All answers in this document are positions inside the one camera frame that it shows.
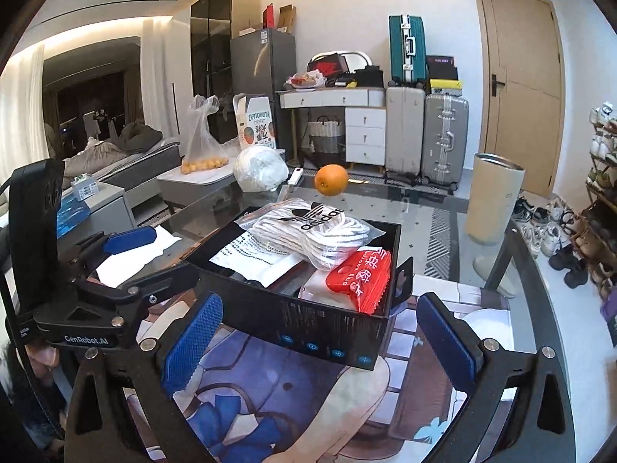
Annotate green medicine pouch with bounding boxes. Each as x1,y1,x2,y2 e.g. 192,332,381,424
210,232,303,287

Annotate red balloon glue bag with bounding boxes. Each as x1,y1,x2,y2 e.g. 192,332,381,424
298,247,392,314

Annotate teal suitcase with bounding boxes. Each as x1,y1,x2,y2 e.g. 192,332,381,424
388,14,427,88

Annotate orange fruit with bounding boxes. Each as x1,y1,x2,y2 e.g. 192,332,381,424
314,164,349,196

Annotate woven laundry basket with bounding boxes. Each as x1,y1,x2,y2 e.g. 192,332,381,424
307,117,345,155

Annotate grey side cabinet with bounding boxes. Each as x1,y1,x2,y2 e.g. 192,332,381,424
57,182,137,250

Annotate shoe rack with shoes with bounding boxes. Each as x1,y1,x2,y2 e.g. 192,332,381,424
574,101,616,300

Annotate white paper sheet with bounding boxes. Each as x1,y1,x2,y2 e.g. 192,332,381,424
96,226,180,289

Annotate white wrapped bundle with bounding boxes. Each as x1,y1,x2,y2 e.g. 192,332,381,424
233,145,288,193

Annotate silver suitcase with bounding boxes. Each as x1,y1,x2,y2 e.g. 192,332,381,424
420,94,469,190

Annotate printed cardboard fruit box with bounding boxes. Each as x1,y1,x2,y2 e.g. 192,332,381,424
233,93,276,149

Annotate white suitcase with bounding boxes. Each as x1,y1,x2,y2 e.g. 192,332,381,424
385,87,425,176

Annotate black cardboard box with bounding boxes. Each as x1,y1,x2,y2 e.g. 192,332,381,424
183,221,413,370

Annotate bed with blankets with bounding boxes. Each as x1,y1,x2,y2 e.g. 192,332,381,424
63,122,180,189

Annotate white drawer desk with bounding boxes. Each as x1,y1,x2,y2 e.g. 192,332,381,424
279,88,386,168

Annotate red nike shoebox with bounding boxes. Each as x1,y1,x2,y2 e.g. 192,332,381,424
307,52,349,79

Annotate grey refrigerator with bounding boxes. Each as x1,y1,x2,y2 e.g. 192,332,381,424
230,28,298,158

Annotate bagged white adidas socks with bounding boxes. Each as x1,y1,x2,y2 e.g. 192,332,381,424
235,198,385,271

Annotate person's left hand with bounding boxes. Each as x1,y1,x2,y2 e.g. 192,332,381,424
25,343,60,382

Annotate wooden door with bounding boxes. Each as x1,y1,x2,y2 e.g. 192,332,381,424
477,0,565,196

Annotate plastic bag of oranges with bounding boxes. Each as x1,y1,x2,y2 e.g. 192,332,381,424
181,94,229,174

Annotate anime print desk mat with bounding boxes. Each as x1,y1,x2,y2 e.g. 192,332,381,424
124,274,517,463

